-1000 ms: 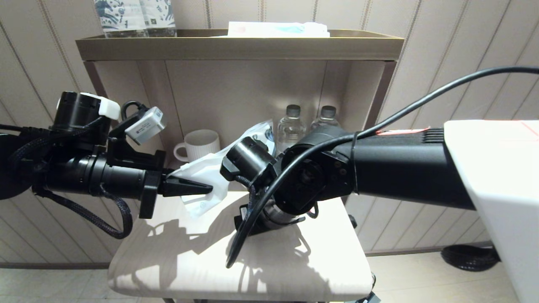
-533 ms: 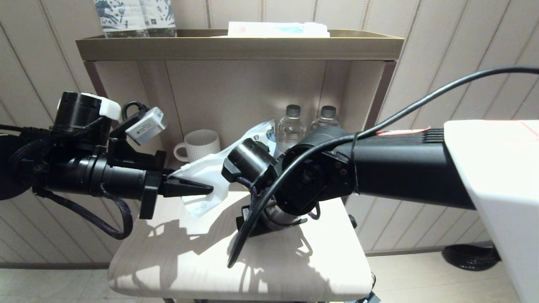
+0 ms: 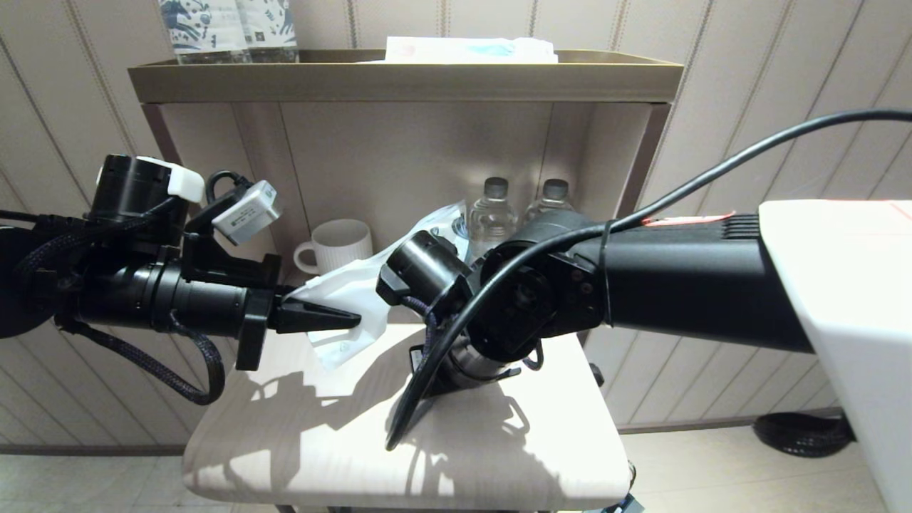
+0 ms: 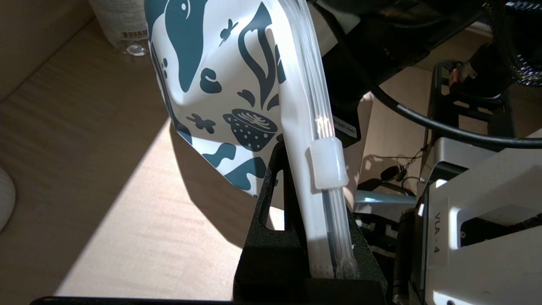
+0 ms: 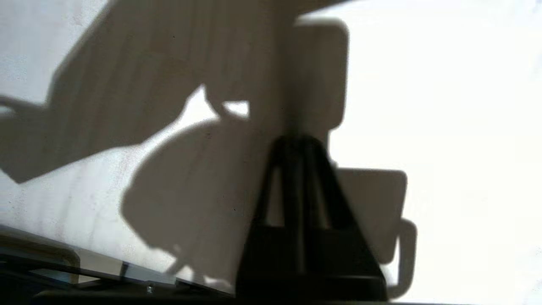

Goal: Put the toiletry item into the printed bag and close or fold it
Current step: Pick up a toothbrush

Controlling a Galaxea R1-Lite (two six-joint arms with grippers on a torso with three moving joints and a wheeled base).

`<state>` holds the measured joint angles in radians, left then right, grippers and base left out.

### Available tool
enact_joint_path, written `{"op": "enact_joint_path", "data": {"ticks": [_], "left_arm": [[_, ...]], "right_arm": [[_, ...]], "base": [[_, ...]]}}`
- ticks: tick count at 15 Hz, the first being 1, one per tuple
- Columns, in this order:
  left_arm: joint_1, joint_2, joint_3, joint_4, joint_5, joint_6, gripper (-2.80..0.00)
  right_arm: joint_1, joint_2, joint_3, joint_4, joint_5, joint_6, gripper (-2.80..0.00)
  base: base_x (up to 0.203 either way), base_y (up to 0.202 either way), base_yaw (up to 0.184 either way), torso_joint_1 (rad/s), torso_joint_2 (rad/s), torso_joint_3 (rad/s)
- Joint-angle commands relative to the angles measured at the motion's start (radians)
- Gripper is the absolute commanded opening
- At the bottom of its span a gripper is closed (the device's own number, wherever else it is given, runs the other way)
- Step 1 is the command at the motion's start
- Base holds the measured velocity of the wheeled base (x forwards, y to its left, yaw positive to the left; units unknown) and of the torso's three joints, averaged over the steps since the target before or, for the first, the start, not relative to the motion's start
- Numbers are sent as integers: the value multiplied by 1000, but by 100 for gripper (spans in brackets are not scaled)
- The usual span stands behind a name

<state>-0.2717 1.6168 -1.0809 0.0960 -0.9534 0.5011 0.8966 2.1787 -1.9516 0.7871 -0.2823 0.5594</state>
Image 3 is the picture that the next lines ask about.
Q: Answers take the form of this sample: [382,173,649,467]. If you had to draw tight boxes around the white floral plastic bag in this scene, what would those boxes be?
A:
[285,203,471,370]

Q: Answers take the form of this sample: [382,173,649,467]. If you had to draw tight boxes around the white ribbed mug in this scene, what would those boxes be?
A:
[294,219,375,276]

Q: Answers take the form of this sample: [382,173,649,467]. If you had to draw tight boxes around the beige wooden shelf cabinet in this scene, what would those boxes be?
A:
[128,48,685,513]

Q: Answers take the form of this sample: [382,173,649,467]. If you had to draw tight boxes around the clear plastic water bottle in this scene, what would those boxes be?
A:
[468,177,518,259]
[526,179,574,223]

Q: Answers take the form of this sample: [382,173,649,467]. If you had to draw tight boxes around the blue floral print pouch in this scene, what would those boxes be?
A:
[239,0,300,63]
[158,0,252,66]

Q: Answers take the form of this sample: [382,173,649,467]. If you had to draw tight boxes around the white blue flat packet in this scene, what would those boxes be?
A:
[360,36,558,65]

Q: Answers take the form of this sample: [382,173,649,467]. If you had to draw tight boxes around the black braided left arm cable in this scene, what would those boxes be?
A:
[61,313,226,405]

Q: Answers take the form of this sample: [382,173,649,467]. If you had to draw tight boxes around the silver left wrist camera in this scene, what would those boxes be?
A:
[212,180,283,247]

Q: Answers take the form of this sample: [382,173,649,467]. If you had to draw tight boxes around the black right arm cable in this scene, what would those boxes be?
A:
[385,109,912,452]

